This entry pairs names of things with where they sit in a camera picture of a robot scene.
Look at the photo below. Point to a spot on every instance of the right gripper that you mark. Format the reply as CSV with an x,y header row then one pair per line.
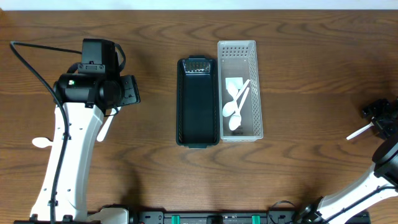
x,y
378,113

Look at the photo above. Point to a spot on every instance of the white plastic spoon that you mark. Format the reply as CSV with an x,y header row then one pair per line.
x,y
41,142
359,131
235,119
230,107

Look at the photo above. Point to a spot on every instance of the clear plastic basket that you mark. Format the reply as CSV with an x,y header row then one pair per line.
x,y
238,58

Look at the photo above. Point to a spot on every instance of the black plastic basket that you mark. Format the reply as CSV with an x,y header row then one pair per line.
x,y
198,113

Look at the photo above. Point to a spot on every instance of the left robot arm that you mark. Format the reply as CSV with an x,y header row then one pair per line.
x,y
91,93

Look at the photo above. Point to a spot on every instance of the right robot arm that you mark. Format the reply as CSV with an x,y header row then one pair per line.
x,y
378,183

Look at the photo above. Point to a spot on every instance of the white label in basket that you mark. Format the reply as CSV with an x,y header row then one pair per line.
x,y
236,81

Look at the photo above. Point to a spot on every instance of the white plastic fork right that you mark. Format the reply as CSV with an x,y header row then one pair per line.
x,y
104,130

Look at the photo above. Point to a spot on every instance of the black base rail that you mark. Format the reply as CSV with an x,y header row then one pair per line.
x,y
214,217

